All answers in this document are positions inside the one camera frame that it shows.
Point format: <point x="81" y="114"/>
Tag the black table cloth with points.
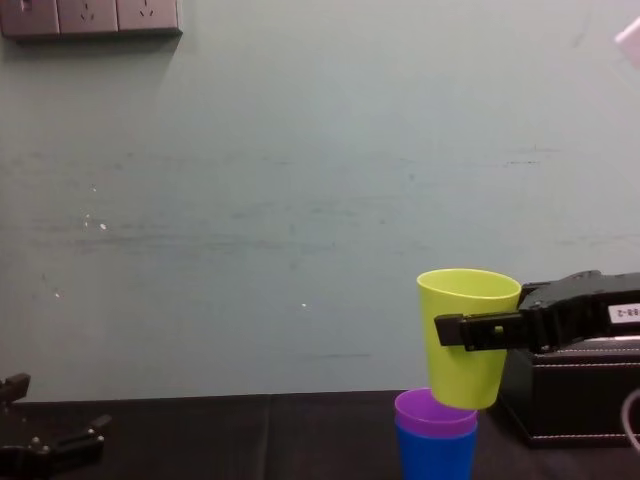
<point x="200" y="440"/>

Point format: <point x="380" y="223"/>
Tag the black stitched leather box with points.
<point x="565" y="395"/>

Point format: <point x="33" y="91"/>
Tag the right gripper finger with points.
<point x="534" y="295"/>
<point x="490" y="332"/>

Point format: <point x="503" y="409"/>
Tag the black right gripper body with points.
<point x="582" y="305"/>

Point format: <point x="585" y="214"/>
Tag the blue plastic cup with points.
<point x="435" y="457"/>

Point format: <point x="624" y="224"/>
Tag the yellow-green plastic cup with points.
<point x="460" y="380"/>

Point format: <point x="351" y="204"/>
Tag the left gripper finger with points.
<point x="15" y="387"/>
<point x="75" y="437"/>

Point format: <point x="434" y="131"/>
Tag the grey wall socket panel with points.
<point x="90" y="15"/>

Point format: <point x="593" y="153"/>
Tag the purple plastic cup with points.
<point x="425" y="415"/>

